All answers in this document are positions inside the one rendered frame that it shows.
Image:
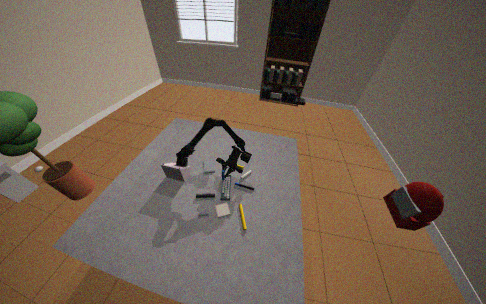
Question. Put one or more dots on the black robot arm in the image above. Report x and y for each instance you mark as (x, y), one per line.
(209, 123)

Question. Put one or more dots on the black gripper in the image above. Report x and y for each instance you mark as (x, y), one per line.
(231, 161)

